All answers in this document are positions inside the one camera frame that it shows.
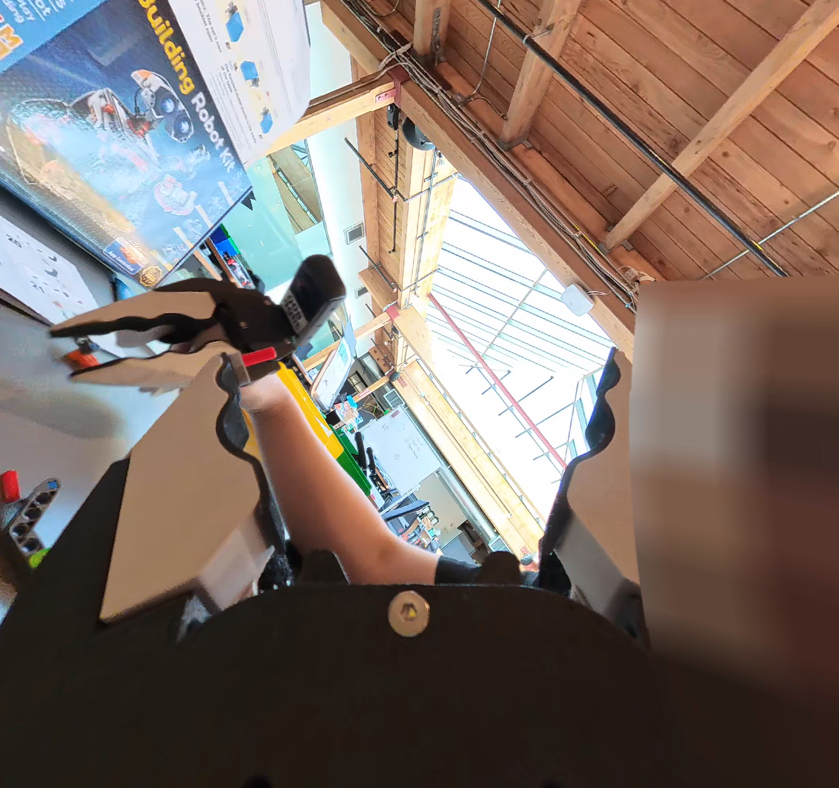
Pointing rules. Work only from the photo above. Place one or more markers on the grey desk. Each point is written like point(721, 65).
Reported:
point(78, 460)

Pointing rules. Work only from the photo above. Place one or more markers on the blue robot kit box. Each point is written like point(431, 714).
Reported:
point(98, 146)

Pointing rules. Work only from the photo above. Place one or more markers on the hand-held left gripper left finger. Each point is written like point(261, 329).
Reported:
point(177, 486)

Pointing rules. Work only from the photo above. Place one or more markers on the wall air vent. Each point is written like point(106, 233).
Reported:
point(354, 233)

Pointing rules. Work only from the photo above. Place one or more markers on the white ceiling device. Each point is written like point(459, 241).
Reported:
point(577, 300)

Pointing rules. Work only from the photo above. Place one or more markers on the black ceiling pipe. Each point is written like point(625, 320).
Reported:
point(590, 97)

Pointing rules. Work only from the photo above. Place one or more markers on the red toy piece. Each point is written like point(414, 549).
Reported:
point(9, 485)

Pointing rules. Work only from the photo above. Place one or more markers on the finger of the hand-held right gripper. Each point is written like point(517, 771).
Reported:
point(157, 368)
point(144, 313)

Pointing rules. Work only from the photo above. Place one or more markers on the white instruction booklet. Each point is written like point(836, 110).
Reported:
point(33, 270)

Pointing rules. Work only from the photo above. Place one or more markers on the whiteboard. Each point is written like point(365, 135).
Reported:
point(400, 447)

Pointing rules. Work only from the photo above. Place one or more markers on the green storage bin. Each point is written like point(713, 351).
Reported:
point(351, 460)

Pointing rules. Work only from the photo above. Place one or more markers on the person's right forearm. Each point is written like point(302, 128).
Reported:
point(314, 473)

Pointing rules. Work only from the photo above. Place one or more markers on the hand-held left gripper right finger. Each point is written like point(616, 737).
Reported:
point(603, 513)

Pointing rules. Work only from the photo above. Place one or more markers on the black ceiling spotlight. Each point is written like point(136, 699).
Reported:
point(416, 134)

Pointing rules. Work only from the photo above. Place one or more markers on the yellow storage bin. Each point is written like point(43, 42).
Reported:
point(308, 408)

